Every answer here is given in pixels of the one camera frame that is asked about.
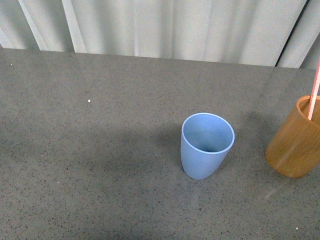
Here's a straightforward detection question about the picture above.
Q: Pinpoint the white curtain left panel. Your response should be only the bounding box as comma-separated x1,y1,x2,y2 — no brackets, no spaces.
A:
0,0,305,66

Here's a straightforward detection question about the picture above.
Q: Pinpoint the white curtain right panel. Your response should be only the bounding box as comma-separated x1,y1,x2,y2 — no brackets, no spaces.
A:
277,5,320,68

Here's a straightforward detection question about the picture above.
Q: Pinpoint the white curtain panel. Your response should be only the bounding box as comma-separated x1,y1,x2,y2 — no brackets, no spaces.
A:
0,0,305,66
277,5,320,68

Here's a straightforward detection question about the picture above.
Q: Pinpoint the bamboo chopstick holder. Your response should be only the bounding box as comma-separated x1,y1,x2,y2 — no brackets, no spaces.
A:
265,95,320,178

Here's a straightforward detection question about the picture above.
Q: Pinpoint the blue plastic cup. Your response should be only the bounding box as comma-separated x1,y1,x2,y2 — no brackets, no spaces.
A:
180,112,235,180

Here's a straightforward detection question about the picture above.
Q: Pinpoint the pink chopstick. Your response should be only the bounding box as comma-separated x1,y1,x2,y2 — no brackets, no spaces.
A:
307,59,320,121

